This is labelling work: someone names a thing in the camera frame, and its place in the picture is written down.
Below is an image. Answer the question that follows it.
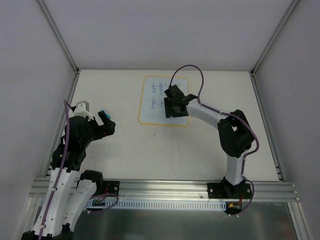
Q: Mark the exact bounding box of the aluminium frame post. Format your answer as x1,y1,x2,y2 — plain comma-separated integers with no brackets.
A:
250,0,300,77
36,0,79,74

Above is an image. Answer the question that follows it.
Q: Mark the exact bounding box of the left aluminium frame post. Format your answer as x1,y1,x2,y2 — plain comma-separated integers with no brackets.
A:
36,0,79,74

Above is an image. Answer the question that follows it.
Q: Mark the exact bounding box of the table edge rail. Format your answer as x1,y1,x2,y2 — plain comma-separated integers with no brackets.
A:
249,72,286,182
41,70,81,177

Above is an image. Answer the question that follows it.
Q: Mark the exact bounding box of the white slotted cable duct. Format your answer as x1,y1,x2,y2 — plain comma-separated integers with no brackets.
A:
84,199,227,211

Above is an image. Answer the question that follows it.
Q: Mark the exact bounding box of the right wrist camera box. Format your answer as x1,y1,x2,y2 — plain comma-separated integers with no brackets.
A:
164,85,185,103

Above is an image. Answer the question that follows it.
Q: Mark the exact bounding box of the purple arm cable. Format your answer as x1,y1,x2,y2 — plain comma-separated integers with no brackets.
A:
169,64,260,217
36,99,120,240

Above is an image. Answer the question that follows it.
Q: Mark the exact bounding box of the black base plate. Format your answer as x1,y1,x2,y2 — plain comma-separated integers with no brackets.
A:
102,180,120,196
206,182,252,200

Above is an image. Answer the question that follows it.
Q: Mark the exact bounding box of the left table edge rail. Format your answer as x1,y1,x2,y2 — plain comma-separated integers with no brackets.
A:
41,70,81,177

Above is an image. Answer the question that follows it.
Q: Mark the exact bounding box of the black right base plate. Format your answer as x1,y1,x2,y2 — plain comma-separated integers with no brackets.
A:
206,182,252,200

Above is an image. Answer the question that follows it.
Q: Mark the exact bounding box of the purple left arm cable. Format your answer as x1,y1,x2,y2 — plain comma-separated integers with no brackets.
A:
36,99,120,240

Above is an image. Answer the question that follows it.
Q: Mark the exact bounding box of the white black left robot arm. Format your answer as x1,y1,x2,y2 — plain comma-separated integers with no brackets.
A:
21,110,116,240

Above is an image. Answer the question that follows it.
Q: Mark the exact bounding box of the right table edge rail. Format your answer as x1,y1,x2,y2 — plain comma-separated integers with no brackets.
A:
249,72,286,182

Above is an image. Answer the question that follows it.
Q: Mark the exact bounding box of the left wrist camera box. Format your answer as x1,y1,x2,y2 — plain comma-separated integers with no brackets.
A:
73,100,93,120

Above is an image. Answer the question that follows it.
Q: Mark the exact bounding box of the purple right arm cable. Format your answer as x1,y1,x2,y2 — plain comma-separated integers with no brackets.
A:
169,64,260,217

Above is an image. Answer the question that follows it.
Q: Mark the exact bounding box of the right aluminium frame post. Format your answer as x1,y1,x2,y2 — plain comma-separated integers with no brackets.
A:
250,0,300,77

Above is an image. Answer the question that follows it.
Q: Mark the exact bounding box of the blue whiteboard eraser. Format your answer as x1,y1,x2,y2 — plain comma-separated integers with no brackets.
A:
98,109,111,120

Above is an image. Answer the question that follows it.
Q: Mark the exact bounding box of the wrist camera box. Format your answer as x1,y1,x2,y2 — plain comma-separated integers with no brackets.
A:
164,85,185,103
73,100,93,120

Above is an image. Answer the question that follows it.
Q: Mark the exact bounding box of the aluminium mounting rail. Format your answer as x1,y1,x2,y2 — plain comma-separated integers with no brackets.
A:
28,176,301,202

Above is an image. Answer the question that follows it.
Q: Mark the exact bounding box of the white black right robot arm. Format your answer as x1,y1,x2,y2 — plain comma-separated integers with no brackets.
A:
164,94,254,199

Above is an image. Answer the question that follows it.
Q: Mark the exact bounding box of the yellow framed whiteboard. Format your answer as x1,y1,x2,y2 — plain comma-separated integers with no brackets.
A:
138,75,189,127

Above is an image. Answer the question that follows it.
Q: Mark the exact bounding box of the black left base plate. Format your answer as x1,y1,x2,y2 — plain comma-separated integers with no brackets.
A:
102,180,120,196

